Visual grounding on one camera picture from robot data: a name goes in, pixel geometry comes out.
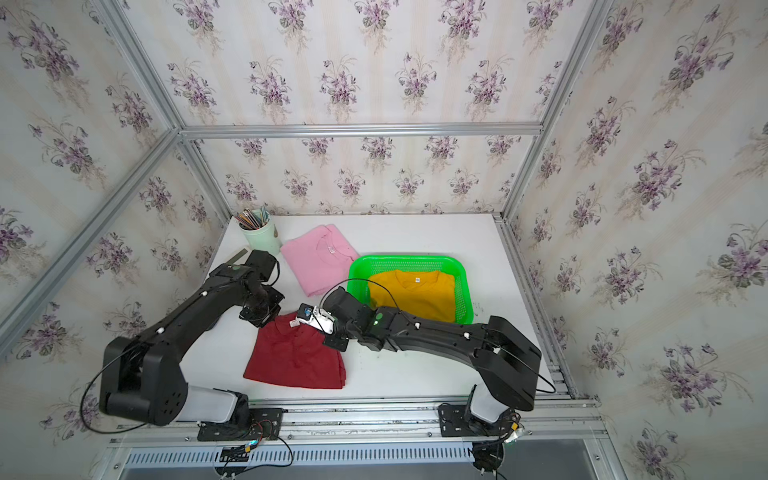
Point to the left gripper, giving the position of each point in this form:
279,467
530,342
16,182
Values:
259,320

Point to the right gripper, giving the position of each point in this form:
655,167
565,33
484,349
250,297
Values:
336,344

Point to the dark red t-shirt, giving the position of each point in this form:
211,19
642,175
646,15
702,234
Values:
288,353

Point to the green plastic basket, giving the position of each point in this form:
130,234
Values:
367,266

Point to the yellow t-shirt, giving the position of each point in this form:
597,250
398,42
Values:
429,295

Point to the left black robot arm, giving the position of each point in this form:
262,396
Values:
142,379

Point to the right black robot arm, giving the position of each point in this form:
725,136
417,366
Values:
506,360

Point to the pink folded t-shirt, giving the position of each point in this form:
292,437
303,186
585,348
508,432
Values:
319,259

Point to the pink calculator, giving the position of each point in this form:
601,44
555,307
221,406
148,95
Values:
238,258

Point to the mint green pen cup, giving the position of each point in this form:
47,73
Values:
266,239

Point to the coloured pencils bunch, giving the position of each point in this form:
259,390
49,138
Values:
252,220

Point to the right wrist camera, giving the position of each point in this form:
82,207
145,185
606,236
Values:
317,318

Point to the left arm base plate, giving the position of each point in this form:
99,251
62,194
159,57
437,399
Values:
258,424

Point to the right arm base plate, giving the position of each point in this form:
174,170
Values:
456,420

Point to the aluminium frame rail front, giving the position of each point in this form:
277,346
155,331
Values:
407,419

